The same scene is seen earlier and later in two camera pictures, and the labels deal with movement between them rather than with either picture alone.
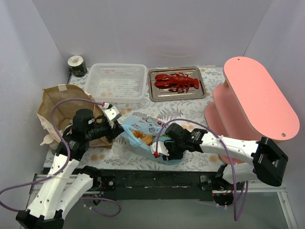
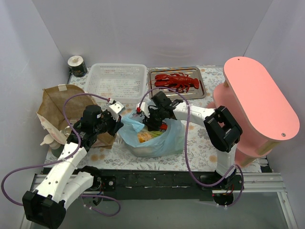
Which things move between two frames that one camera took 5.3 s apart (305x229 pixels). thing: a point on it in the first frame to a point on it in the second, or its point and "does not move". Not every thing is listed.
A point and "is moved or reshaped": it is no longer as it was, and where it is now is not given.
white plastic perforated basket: [117, 83] does not move
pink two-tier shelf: [250, 105] does not move
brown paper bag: [72, 107] does not move
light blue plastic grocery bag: [137, 132] is moved or reshaped
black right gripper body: [168, 149] to [150, 118]
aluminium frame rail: [38, 186] does not move
